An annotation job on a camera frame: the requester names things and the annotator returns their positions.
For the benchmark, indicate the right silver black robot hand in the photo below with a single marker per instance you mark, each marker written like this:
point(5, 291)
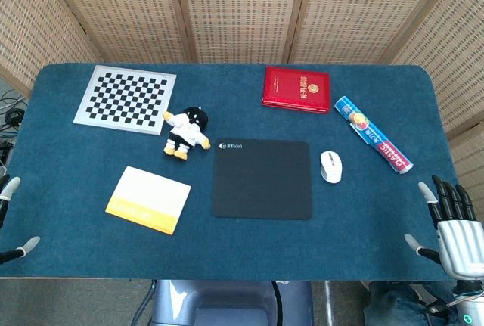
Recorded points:
point(457, 243)

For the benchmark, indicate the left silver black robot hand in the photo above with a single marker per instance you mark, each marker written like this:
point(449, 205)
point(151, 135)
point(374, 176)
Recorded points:
point(13, 188)

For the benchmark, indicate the white computer mouse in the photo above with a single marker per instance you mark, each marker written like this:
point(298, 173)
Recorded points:
point(331, 167)

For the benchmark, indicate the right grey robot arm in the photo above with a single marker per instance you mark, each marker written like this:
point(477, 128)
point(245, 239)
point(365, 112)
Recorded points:
point(470, 309)

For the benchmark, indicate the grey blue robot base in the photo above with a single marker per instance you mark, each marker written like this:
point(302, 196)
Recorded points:
point(227, 303)

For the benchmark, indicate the black mouse pad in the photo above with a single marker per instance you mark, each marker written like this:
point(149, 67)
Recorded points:
point(261, 182)

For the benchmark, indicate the blue denim fabric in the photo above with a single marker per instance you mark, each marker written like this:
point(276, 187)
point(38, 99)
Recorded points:
point(397, 303)

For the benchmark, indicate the white yellow Lexicon book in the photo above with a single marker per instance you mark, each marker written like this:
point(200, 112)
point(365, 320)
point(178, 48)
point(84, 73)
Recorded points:
point(151, 197)

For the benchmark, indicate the blue plastic wrap box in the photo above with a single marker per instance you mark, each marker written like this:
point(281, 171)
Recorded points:
point(372, 133)

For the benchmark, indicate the black white checkerboard plate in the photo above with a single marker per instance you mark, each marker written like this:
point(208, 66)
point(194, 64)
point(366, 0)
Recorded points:
point(126, 97)

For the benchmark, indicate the black white plush doll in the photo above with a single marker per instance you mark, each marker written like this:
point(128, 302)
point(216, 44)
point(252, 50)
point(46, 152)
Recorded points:
point(185, 129)

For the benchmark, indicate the blue felt table cloth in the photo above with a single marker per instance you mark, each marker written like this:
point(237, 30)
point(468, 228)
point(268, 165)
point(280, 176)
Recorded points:
point(242, 246)

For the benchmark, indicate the red certificate folder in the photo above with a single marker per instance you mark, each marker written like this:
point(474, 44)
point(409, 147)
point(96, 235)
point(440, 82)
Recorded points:
point(296, 89)

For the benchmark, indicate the woven wooden folding screen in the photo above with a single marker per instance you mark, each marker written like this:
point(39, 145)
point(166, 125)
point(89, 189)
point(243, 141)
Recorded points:
point(242, 12)

